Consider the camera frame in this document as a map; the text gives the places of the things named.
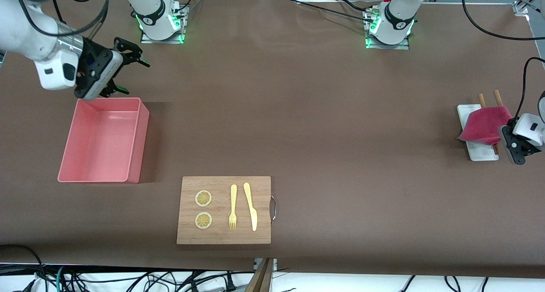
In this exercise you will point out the yellow plastic knife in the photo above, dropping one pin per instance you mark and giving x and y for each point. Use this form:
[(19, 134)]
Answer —
[(251, 207)]

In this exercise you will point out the wooden stand leg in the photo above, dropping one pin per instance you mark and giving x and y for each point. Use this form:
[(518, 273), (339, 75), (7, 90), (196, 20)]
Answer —
[(260, 279)]

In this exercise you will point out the small metal bracket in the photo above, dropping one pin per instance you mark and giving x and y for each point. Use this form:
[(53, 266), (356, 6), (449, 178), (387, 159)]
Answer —
[(274, 263)]

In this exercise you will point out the yellow plastic fork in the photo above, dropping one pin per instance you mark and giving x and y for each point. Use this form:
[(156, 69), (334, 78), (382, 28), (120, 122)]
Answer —
[(233, 207)]

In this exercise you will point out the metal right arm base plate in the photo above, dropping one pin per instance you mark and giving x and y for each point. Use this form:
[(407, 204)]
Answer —
[(147, 40)]

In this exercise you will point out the white rectangular tray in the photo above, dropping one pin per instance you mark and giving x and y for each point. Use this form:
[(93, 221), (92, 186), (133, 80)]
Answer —
[(483, 152)]

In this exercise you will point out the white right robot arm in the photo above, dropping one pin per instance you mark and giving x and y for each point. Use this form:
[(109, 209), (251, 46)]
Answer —
[(25, 28)]

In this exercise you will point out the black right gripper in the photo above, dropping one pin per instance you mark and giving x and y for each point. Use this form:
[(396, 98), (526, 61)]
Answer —
[(94, 55)]

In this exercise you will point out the yellow lemon slice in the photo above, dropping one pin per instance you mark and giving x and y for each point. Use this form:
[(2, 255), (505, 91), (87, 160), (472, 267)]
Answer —
[(203, 220), (203, 198)]

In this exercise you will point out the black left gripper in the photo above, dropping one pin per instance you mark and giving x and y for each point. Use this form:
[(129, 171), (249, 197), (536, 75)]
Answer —
[(511, 122)]

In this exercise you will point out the wooden cutting board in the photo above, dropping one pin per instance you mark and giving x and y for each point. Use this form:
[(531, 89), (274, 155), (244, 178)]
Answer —
[(221, 236)]

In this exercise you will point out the red cloth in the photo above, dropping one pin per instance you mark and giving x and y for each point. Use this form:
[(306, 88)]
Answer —
[(485, 126)]

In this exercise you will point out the pink plastic bin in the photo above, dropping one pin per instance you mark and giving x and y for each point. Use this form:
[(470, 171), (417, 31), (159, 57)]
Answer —
[(102, 143)]

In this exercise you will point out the aluminium corner bracket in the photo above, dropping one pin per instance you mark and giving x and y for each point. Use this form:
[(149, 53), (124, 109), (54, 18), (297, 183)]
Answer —
[(523, 7)]

